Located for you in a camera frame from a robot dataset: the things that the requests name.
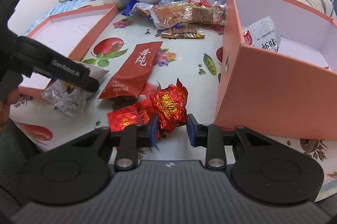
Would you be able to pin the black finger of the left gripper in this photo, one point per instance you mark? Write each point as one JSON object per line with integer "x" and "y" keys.
{"x": 87, "y": 83}

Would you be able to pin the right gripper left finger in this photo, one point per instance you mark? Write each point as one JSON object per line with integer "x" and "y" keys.
{"x": 131, "y": 138}

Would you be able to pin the orange storage box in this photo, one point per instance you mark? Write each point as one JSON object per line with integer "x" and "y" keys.
{"x": 288, "y": 93}

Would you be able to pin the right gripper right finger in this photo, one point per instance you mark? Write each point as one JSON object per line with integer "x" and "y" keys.
{"x": 213, "y": 138}

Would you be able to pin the orange dried meat packet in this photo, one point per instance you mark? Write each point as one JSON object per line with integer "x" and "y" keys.
{"x": 168, "y": 15}

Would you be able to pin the long red snack packet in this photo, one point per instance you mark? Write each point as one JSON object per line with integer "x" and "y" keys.
{"x": 138, "y": 113}

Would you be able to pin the blue white snack wrapper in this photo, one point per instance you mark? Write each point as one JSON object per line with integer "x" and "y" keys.
{"x": 133, "y": 7}

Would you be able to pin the white snack packet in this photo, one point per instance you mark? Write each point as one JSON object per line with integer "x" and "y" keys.
{"x": 262, "y": 34}

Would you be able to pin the dark red tea pouch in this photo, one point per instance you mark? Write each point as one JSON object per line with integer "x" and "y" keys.
{"x": 129, "y": 81}

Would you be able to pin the orange box lid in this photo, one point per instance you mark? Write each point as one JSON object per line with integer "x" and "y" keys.
{"x": 72, "y": 33}

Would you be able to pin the black sesame paste packet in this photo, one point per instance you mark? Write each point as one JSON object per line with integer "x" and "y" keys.
{"x": 66, "y": 97}

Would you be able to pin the shiny red foil packet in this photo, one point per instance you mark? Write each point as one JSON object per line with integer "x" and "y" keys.
{"x": 169, "y": 105}

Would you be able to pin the brown jerky packet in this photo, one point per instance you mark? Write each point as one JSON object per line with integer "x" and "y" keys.
{"x": 188, "y": 31}
{"x": 212, "y": 15}

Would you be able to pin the person's left hand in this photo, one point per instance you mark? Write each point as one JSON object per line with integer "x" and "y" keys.
{"x": 12, "y": 98}

